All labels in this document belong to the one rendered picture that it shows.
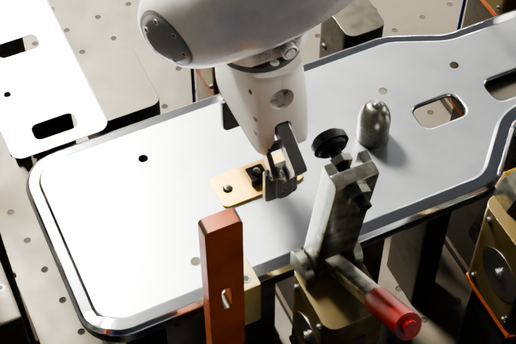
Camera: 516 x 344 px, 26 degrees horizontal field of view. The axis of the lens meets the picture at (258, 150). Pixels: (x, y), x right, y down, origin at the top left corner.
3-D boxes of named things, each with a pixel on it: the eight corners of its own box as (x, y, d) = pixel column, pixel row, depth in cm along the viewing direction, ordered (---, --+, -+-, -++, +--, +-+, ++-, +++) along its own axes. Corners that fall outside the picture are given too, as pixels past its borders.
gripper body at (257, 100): (326, 54, 89) (321, 142, 97) (271, -26, 94) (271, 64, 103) (240, 84, 87) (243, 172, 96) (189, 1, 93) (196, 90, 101)
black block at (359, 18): (333, 130, 150) (347, -33, 127) (368, 184, 144) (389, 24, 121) (298, 143, 148) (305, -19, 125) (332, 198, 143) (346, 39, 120)
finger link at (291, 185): (311, 165, 95) (309, 210, 100) (295, 139, 97) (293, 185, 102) (277, 178, 94) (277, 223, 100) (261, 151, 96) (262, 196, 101)
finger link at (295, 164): (309, 149, 91) (305, 186, 95) (268, 81, 95) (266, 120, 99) (296, 153, 91) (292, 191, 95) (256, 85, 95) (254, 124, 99)
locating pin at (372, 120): (377, 129, 113) (382, 86, 108) (392, 152, 111) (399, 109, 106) (348, 140, 112) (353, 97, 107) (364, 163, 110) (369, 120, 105)
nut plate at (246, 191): (287, 150, 109) (287, 143, 108) (304, 179, 107) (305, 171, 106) (208, 180, 107) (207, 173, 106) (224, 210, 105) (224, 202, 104)
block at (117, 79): (143, 180, 145) (123, 26, 122) (179, 250, 138) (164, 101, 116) (90, 200, 143) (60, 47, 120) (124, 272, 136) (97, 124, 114)
